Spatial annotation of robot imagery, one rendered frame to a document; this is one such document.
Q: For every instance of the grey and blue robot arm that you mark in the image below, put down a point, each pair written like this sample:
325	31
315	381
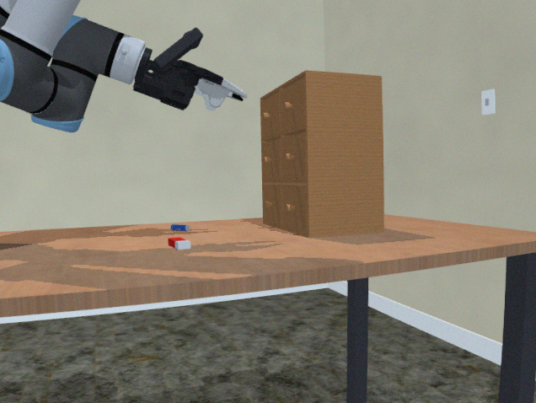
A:
34	31

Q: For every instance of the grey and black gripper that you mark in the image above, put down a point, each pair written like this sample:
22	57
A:
212	87

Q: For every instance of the blue aa battery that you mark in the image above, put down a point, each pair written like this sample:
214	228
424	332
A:
180	227

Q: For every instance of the brown wooden chest of drawers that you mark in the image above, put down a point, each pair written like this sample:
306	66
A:
344	143

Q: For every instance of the red and white eraser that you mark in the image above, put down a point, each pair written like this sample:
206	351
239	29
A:
179	243

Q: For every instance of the brown wooden drawer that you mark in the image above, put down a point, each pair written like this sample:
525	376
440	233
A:
295	208
270	109
294	157
296	116
271	157
272	204

